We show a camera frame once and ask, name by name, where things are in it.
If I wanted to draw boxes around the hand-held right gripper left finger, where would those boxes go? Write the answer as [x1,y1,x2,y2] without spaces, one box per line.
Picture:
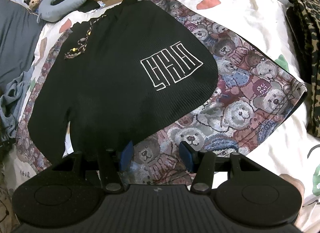
[51,141,134,195]

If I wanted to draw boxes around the grey pillow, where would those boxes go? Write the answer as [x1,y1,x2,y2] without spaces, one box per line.
[0,0,48,91]

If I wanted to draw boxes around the light blue garment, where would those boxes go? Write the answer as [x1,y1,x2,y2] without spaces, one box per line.
[0,70,33,146]

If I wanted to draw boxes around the black bear-print shorts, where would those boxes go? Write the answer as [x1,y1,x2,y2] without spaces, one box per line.
[16,0,308,191]

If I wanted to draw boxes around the leopard print garment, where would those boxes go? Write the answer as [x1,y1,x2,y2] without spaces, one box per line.
[286,0,320,139]

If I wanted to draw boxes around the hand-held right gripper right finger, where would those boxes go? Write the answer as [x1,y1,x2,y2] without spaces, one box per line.
[180,141,264,194]

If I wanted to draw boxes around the cream bear-print blanket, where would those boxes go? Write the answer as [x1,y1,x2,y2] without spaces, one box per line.
[5,0,320,233]

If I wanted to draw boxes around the small teddy bear toy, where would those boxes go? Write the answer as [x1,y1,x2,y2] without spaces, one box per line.
[24,0,42,11]

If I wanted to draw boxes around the grey-blue neck pillow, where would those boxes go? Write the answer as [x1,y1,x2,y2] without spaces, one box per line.
[37,0,90,22]

